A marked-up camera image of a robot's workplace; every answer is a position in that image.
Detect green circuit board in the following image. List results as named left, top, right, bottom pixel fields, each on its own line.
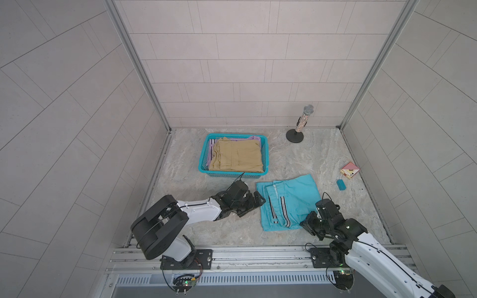
left=173, top=274, right=199, bottom=295
left=333, top=269, right=355, bottom=292

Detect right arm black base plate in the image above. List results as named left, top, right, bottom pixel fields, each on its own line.
left=308, top=247, right=346, bottom=268

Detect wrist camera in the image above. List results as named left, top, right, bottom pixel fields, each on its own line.
left=316, top=199, right=341, bottom=221
left=224, top=180, right=248, bottom=205

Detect right green circuit board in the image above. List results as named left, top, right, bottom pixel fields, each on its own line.
left=333, top=269, right=355, bottom=292

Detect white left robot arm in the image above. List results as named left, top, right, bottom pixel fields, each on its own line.
left=130, top=191, right=266, bottom=262

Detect small teal block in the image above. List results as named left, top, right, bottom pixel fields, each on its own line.
left=336, top=180, right=347, bottom=191

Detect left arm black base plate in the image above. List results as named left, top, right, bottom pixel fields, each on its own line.
left=160, top=249, right=213, bottom=271

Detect glitter microphone on black stand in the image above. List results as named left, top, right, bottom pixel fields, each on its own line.
left=286, top=104, right=314, bottom=144

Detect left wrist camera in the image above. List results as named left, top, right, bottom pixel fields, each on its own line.
left=224, top=180, right=248, bottom=205

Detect teal pants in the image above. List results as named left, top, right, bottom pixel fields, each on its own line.
left=256, top=175, right=321, bottom=232

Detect left green circuit board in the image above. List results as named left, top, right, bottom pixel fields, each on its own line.
left=173, top=274, right=199, bottom=295

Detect aluminium mounting rail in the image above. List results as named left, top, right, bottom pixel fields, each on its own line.
left=104, top=243, right=418, bottom=276

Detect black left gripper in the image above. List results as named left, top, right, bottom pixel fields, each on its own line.
left=230, top=191, right=267, bottom=218

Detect pink and yellow small box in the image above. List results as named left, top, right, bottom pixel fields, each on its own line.
left=340, top=161, right=360, bottom=180

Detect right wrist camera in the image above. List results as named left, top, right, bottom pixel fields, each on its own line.
left=316, top=199, right=341, bottom=221

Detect khaki pants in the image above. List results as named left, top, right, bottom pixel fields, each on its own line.
left=209, top=137, right=263, bottom=173

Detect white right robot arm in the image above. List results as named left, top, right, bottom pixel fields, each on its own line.
left=300, top=211, right=455, bottom=298

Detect teal plastic laundry basket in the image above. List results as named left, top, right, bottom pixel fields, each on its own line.
left=198, top=133, right=270, bottom=179

